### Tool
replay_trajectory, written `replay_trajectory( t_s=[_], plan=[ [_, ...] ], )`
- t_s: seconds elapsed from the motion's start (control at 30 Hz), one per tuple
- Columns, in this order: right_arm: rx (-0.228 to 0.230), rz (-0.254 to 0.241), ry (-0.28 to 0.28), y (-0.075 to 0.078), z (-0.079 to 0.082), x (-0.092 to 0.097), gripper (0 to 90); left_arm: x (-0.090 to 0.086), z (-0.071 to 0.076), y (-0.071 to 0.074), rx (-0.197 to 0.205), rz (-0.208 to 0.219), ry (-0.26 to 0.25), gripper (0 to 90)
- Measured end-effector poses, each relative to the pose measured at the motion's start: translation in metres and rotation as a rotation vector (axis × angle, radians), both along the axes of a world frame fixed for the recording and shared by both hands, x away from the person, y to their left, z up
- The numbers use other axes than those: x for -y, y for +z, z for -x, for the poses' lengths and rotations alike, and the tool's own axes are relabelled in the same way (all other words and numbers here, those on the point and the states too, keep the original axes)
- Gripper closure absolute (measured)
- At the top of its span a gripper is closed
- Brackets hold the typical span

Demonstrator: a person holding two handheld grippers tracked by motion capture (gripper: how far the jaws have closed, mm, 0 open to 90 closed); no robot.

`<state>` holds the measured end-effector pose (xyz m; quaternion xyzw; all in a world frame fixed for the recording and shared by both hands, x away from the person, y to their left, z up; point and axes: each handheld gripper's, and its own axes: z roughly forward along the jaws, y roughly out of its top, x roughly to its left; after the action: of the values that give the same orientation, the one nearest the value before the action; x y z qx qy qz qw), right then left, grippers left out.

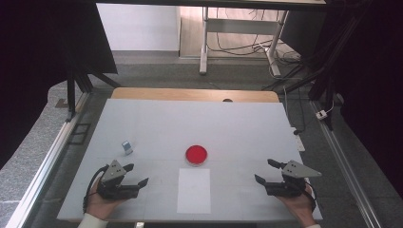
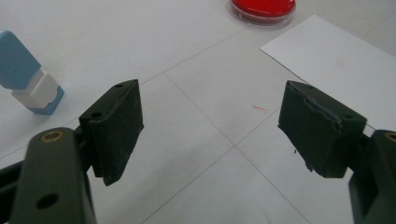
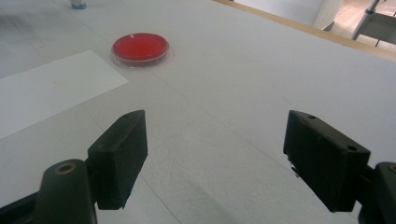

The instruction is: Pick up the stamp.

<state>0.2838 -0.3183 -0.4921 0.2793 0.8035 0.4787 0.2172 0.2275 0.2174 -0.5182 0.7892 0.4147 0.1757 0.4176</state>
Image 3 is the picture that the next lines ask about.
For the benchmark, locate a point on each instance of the white paper sheet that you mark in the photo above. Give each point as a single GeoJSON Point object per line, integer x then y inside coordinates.
{"type": "Point", "coordinates": [46, 90]}

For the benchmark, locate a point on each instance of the red petri dish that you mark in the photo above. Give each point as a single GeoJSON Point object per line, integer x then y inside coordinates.
{"type": "Point", "coordinates": [140, 46]}

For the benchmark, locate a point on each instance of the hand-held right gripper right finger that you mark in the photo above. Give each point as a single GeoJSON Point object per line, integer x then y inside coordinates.
{"type": "Point", "coordinates": [327, 161]}

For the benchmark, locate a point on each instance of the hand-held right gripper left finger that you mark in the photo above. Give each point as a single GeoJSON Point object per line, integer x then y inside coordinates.
{"type": "Point", "coordinates": [118, 158]}

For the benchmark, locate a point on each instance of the white table cover board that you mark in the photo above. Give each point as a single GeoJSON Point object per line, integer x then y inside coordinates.
{"type": "Point", "coordinates": [233, 93]}

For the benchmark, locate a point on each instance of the wooden table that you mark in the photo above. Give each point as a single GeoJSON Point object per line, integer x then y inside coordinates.
{"type": "Point", "coordinates": [311, 30]}

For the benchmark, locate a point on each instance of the white desk frame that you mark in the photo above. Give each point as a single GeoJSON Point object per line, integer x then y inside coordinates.
{"type": "Point", "coordinates": [364, 20]}

